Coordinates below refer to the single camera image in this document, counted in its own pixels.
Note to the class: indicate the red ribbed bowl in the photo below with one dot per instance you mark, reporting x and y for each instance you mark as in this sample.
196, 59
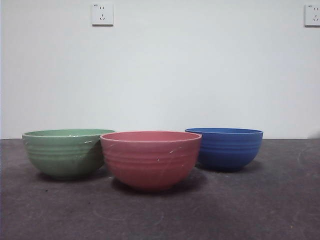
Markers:
150, 162

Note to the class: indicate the green ribbed bowl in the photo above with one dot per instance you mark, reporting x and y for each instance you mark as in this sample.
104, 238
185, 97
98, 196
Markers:
60, 155

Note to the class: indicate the blue ribbed bowl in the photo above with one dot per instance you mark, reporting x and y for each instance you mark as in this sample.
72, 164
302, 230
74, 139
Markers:
232, 150

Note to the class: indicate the white wall socket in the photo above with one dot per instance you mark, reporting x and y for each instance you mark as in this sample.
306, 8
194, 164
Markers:
102, 15
313, 15

